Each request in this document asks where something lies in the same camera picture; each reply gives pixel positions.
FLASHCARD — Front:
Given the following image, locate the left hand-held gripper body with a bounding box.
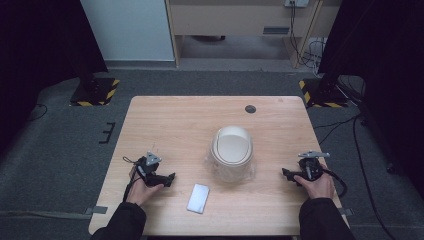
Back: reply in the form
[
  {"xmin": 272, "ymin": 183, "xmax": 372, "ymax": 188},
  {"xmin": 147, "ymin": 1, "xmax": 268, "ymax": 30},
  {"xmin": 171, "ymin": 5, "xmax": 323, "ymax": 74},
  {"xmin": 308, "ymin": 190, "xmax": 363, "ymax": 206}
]
[{"xmin": 134, "ymin": 151, "xmax": 165, "ymax": 187}]

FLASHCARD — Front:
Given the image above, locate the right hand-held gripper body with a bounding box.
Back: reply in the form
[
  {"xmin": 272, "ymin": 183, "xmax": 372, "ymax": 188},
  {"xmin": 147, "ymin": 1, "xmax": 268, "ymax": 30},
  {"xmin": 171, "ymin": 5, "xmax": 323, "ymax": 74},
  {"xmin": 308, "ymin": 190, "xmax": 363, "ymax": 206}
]
[{"xmin": 297, "ymin": 150, "xmax": 332, "ymax": 183}]

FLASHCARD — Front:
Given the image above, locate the person's right hand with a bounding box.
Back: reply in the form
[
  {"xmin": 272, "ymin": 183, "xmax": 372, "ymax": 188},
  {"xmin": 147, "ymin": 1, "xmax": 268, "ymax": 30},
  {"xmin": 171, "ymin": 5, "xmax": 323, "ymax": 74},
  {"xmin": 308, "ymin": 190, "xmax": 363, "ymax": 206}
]
[{"xmin": 293, "ymin": 163, "xmax": 336, "ymax": 201}]

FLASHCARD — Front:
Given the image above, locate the person's left hand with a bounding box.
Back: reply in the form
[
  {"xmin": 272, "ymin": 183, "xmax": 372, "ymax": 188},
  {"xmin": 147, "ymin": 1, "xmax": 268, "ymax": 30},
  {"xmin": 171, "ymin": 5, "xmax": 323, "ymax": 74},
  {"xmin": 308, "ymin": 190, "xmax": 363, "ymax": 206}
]
[{"xmin": 125, "ymin": 165, "xmax": 165, "ymax": 207}]

